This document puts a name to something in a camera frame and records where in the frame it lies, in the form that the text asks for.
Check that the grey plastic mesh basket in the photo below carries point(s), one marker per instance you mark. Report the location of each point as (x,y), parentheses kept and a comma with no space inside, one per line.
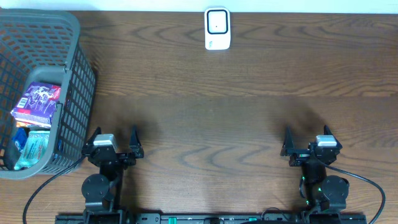
(43,46)

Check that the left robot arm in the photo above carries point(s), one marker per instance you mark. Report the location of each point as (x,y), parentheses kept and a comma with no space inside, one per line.
(102,191)

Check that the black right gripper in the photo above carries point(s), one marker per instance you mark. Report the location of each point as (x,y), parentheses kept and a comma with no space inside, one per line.
(300,155)

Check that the mint green wipes pack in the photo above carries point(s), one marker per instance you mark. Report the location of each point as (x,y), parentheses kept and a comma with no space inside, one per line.
(34,149)

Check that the orange snack packet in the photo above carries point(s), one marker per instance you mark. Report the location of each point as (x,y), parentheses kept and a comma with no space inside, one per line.
(21,124)

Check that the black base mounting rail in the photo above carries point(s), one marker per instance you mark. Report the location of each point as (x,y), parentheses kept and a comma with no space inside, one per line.
(155,218)

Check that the purple snack package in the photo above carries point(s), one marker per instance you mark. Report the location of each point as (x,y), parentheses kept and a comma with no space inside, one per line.
(37,104)

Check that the blue Oreo cookie pack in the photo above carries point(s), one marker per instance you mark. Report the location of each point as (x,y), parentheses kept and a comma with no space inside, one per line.
(20,139)

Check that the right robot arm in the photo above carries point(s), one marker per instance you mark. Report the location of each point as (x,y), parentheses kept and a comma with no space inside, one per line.
(325,194)

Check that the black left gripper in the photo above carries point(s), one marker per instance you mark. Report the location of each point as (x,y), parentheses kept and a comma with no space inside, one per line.
(123,155)

